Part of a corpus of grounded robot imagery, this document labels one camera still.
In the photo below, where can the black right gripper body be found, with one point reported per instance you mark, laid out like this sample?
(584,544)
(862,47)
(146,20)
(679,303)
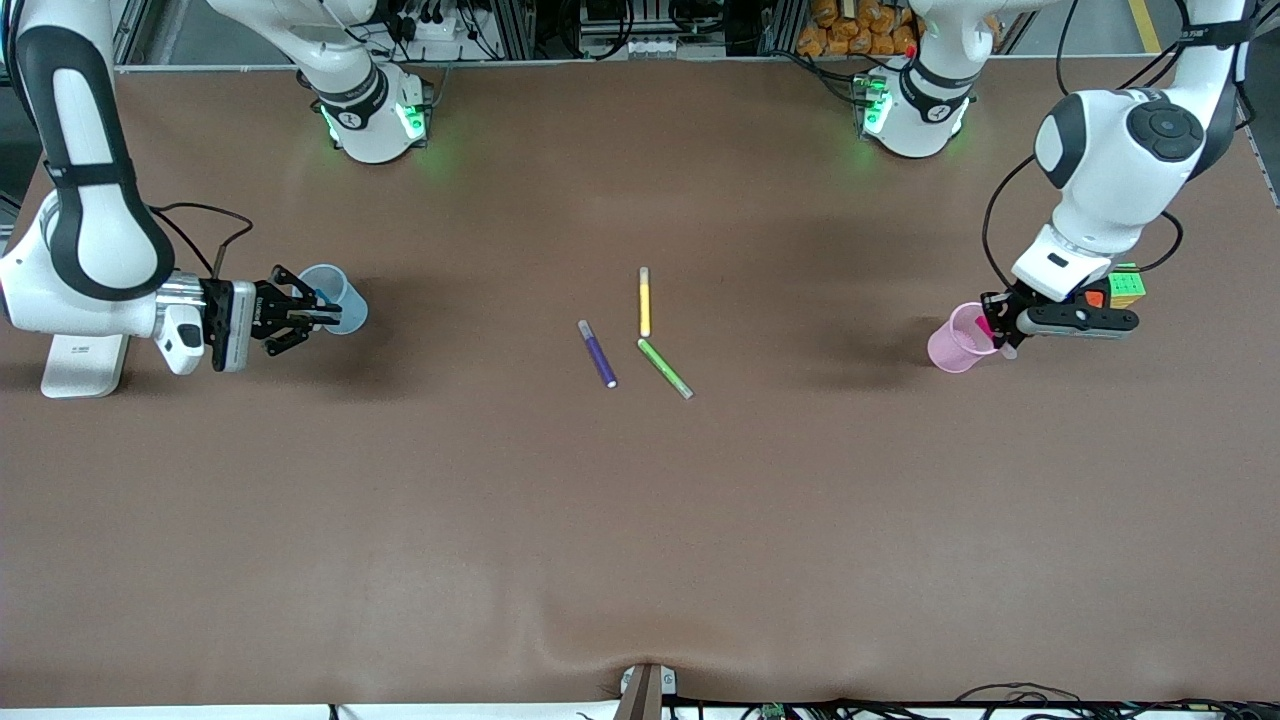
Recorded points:
(266,312)

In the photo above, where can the orange snack bag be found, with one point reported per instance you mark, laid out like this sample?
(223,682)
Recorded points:
(855,28)

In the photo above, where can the light blue plastic cup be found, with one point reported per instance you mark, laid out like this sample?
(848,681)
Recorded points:
(345,300)

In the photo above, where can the white power strip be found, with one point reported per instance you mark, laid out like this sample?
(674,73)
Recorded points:
(445,28)

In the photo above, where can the pink plastic cup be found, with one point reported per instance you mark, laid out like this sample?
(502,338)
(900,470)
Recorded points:
(955,345)

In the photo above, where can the aluminium frame with diagonal struts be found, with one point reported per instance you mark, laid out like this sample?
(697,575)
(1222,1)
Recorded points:
(135,30)

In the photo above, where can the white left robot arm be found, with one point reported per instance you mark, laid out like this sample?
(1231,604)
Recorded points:
(1100,190)

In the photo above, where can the green marker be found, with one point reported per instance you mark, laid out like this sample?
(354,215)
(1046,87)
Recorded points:
(665,368)

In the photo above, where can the pink marker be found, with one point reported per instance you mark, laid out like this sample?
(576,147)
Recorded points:
(986,325)

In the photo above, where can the yellow marker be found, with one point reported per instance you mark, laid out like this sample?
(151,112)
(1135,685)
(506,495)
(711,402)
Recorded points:
(645,300)

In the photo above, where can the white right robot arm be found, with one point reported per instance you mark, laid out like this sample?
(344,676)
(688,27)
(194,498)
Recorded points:
(90,230)

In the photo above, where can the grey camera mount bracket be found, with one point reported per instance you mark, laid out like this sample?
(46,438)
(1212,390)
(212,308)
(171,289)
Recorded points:
(645,692)

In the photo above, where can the multicoloured puzzle cube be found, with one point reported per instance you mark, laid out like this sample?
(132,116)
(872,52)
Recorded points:
(1128,288)

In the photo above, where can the purple marker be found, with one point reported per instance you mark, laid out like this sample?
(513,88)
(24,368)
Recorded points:
(597,355)

